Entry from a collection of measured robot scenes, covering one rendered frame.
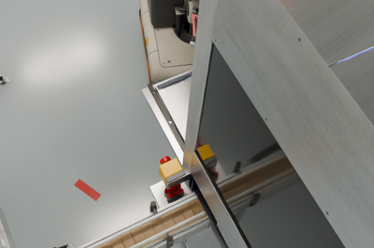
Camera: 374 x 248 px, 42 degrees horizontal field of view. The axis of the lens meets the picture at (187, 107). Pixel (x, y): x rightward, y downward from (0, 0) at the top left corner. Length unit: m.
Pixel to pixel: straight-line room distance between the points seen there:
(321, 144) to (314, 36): 0.18
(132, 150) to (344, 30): 2.26
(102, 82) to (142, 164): 0.62
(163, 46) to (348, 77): 2.28
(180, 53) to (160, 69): 0.16
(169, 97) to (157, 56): 0.86
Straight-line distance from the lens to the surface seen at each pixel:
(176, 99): 2.04
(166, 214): 1.80
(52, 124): 3.04
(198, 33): 1.12
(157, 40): 2.95
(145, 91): 2.06
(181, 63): 2.86
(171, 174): 1.74
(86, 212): 2.80
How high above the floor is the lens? 2.66
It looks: 61 degrees down
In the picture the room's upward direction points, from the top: 6 degrees clockwise
